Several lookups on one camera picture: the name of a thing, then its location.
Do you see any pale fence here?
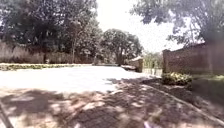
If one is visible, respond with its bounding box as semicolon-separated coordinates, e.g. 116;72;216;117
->
142;67;164;77

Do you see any red brick path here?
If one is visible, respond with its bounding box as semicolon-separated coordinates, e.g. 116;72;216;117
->
0;77;224;128

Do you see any grey paved road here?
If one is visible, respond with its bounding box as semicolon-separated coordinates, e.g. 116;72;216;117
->
0;65;152;95

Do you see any low flowering bush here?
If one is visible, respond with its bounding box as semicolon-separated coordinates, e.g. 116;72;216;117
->
161;71;194;87

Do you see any row of tall trees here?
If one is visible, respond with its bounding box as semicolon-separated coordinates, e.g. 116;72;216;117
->
0;0;144;65
130;0;224;48

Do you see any concrete drainage channel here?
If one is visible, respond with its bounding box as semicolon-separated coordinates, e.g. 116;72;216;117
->
143;77;224;122

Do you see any short brick wall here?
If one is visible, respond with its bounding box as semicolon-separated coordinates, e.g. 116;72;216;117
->
127;56;145;73

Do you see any red brick wall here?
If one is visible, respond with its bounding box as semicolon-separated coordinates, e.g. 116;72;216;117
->
162;41;224;76

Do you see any pale grey wall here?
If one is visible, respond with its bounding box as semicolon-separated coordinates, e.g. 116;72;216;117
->
0;41;96;65

